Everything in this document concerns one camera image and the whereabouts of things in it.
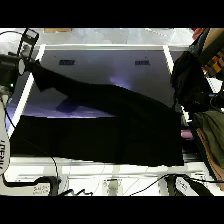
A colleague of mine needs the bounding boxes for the brown garment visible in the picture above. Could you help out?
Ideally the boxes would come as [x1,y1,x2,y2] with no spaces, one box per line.
[195,127,224,184]

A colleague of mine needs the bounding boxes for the black cable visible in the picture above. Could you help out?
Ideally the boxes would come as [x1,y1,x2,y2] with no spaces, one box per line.
[3,108,62,197]
[129,173,224,197]

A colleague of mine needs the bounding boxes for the dark green pants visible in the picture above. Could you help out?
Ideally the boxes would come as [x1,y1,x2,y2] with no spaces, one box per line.
[9,59,186,168]

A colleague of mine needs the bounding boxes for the striped garment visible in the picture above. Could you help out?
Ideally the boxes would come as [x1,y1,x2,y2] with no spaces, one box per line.
[199,27,224,82]

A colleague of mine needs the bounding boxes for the olive green garment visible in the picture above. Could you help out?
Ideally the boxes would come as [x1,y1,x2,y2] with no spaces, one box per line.
[192,109,224,159]

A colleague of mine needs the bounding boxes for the silver frame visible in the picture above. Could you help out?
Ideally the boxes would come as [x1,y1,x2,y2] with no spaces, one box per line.
[0,43,224,197]

